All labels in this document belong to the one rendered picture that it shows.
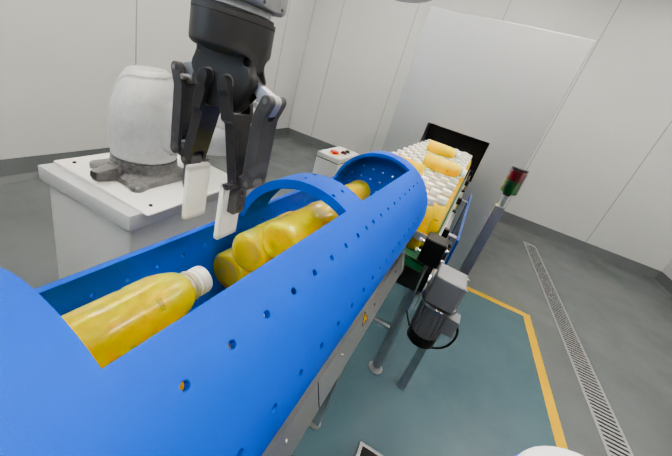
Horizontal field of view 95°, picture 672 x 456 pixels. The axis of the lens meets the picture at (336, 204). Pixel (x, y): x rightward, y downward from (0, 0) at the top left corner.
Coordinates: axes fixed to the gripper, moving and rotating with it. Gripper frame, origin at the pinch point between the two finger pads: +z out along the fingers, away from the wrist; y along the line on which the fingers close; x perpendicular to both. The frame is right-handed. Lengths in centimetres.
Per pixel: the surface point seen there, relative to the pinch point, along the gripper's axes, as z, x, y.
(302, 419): 35.7, 8.3, 17.6
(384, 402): 123, 94, 36
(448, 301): 44, 78, 37
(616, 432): 123, 166, 158
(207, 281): 11.4, 0.1, 1.0
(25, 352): -0.1, -20.0, 8.1
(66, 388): 1.0, -19.5, 10.8
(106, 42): 16, 143, -275
